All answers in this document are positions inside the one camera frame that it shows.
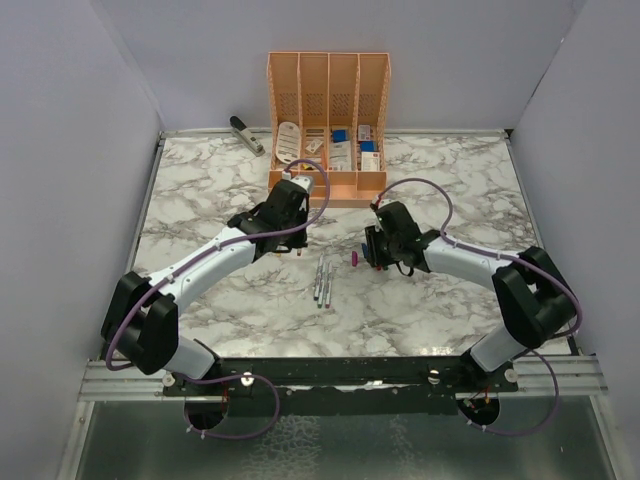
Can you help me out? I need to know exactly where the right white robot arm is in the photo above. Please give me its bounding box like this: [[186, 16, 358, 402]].
[[365, 202, 578, 391]]

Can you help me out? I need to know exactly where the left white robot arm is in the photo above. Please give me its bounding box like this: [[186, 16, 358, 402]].
[[101, 175, 314, 395]]

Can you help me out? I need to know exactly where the white oval label card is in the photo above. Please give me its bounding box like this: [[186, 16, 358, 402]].
[[274, 121, 301, 164]]

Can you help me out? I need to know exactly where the small white red box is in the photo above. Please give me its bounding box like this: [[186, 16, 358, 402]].
[[305, 138, 323, 154]]

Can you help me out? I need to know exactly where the white paper package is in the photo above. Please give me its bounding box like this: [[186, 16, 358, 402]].
[[328, 141, 354, 171]]

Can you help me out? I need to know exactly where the green-end white marker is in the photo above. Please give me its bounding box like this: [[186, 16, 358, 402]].
[[316, 260, 328, 308]]

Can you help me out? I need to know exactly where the white printed box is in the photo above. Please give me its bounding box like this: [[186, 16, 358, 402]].
[[361, 151, 381, 172]]

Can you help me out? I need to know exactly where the purple-end white marker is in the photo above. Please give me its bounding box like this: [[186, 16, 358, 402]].
[[324, 261, 333, 309]]

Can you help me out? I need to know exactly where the blue stamp box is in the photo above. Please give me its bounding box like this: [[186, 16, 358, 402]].
[[331, 129, 349, 143]]

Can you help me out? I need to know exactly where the black grey stapler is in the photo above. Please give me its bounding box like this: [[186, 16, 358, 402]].
[[229, 116, 265, 156]]

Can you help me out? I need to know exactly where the blue-end white marker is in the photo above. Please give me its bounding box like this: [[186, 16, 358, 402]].
[[313, 254, 324, 301]]

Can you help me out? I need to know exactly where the blue eraser box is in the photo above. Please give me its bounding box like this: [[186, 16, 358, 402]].
[[360, 141, 378, 152]]

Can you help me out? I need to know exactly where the white red staples box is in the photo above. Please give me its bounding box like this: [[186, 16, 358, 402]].
[[357, 124, 375, 142]]

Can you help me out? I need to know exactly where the orange plastic desk organizer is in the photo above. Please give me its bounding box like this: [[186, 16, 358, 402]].
[[267, 51, 391, 208]]

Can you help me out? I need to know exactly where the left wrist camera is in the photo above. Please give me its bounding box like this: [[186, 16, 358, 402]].
[[281, 171, 315, 194]]

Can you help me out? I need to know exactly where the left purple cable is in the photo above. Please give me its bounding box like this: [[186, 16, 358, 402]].
[[103, 158, 332, 441]]

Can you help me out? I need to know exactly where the purple cable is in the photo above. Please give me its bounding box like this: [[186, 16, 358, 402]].
[[103, 158, 332, 441], [370, 178, 584, 439]]

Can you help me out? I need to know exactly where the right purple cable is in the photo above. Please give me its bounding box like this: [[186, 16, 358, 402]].
[[370, 178, 584, 439]]

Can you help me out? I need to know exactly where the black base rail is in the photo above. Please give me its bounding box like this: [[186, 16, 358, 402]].
[[163, 356, 517, 417]]

